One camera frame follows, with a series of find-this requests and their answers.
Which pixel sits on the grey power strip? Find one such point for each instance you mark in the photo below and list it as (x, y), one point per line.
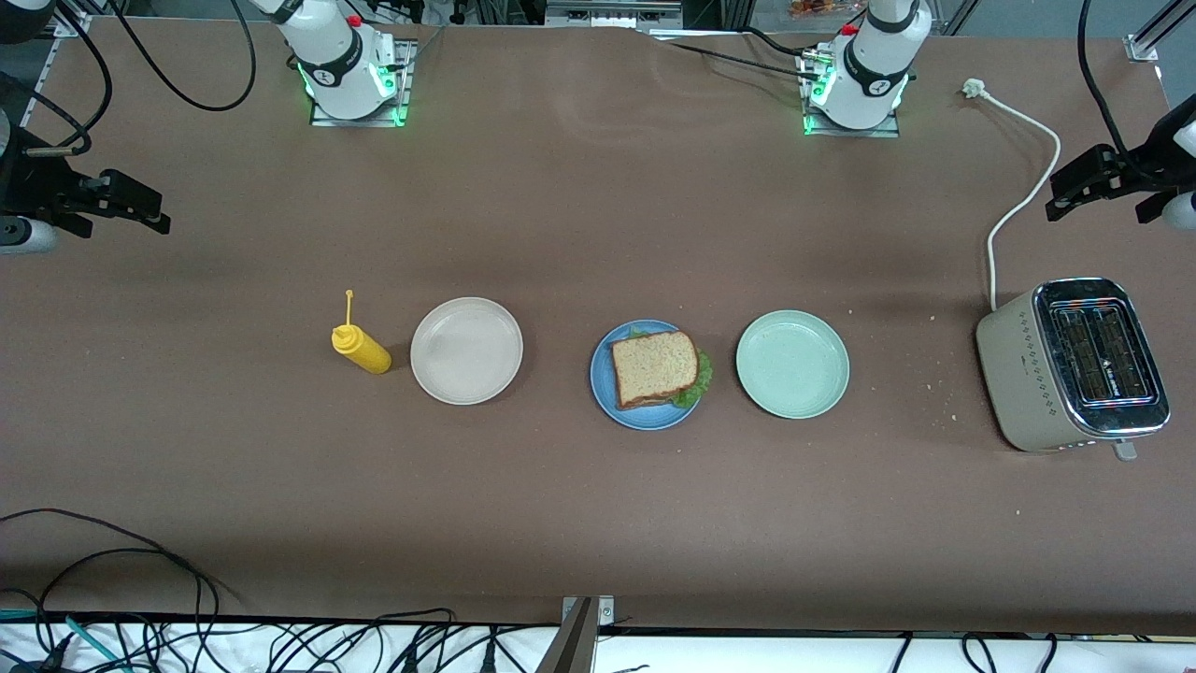
(612, 14)

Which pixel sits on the beige chrome toaster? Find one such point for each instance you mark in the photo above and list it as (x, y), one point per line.
(1014, 374)

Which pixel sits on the beige plate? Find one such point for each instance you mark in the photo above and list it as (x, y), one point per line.
(467, 350)

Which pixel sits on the green plate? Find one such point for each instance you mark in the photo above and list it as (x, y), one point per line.
(792, 365)

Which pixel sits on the brown bread slice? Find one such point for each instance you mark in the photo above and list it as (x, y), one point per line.
(654, 366)

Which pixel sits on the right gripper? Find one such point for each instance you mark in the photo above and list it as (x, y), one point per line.
(35, 184)

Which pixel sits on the metal table bracket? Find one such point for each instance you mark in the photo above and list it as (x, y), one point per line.
(575, 645)

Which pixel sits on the green lettuce leaf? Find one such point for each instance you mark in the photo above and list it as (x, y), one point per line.
(701, 374)

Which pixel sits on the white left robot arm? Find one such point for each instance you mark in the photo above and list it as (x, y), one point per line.
(878, 56)

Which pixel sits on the orange packet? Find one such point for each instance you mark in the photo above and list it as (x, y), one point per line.
(822, 7)

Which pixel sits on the blue plate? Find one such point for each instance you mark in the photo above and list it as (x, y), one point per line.
(601, 374)

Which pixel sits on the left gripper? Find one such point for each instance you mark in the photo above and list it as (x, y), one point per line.
(1141, 168)

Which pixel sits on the yellow squeeze bottle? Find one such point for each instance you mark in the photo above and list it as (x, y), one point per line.
(369, 353)

